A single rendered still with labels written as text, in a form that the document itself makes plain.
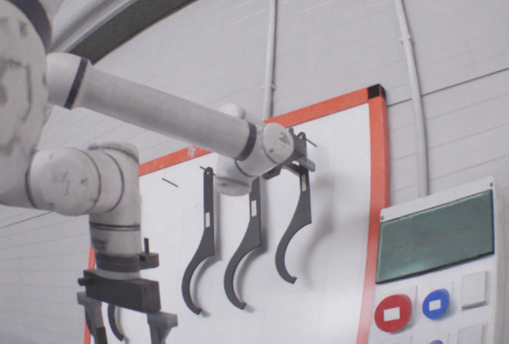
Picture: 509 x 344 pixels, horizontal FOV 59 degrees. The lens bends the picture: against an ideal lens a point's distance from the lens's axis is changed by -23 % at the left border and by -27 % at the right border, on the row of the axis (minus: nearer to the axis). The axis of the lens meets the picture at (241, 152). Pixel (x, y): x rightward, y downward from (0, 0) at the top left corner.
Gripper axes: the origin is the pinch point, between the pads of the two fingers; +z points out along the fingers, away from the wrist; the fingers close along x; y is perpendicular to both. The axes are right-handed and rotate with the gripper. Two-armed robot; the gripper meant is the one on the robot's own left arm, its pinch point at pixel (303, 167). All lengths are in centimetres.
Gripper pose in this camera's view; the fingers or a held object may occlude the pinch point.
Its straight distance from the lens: 168.0
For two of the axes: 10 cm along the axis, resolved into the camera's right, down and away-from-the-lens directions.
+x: -7.6, 3.5, 5.5
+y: -0.1, -8.5, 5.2
